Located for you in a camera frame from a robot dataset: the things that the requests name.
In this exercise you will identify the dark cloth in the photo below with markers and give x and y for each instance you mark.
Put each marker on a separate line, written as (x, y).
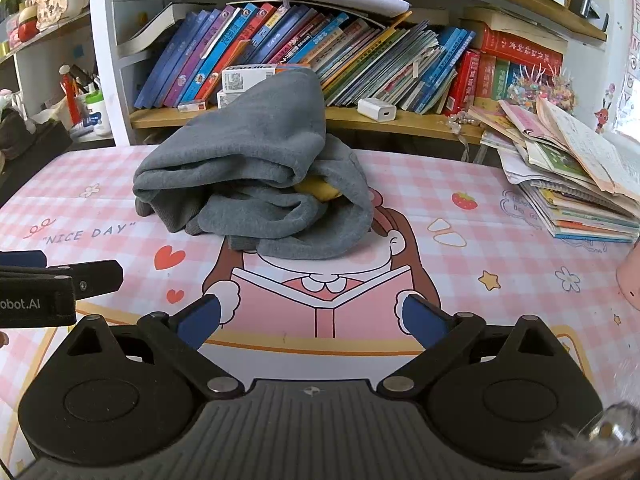
(30, 145)

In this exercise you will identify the wooden bookshelf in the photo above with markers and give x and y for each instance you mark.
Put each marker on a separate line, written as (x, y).
(415, 122)

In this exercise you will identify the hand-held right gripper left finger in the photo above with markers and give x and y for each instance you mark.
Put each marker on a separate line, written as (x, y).
(200, 322)

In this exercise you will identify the thick white-paged book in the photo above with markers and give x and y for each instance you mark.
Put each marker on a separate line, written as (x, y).
(145, 30)

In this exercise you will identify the row of colourful books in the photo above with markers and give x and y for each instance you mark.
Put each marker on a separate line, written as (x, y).
(300, 40)

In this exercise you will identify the side wooden shelf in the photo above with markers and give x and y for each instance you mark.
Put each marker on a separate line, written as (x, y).
(50, 30)

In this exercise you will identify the white charger adapter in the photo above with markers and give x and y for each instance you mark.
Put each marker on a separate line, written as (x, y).
(376, 110)

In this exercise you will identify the thick red book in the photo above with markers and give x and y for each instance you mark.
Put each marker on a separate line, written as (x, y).
(520, 50)

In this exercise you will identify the orange white carton box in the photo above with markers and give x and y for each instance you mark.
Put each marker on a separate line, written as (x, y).
(227, 99)
(245, 77)

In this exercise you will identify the pile of booklets and papers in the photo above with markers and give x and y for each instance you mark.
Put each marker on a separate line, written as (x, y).
(565, 170)

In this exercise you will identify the colourful bead ornament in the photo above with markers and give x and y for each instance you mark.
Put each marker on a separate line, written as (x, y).
(540, 87)

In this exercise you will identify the pink container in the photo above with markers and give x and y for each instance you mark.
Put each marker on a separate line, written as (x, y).
(631, 280)

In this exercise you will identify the cartoon wall sticker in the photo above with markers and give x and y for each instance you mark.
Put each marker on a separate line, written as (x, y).
(605, 115)

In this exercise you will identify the small red white box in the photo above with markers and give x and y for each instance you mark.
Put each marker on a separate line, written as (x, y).
(192, 106)

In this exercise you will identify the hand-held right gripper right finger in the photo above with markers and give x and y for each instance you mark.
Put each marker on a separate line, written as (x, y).
(422, 322)

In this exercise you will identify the red upright stationery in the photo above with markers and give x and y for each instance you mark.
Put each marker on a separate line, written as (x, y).
(70, 90)

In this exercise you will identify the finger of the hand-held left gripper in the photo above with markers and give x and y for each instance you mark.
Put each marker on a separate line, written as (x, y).
(100, 275)
(22, 258)

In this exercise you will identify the white jar with blue label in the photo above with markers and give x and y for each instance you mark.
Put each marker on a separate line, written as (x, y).
(95, 115)

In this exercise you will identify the grey sweater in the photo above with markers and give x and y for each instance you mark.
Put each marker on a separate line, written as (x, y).
(260, 125)

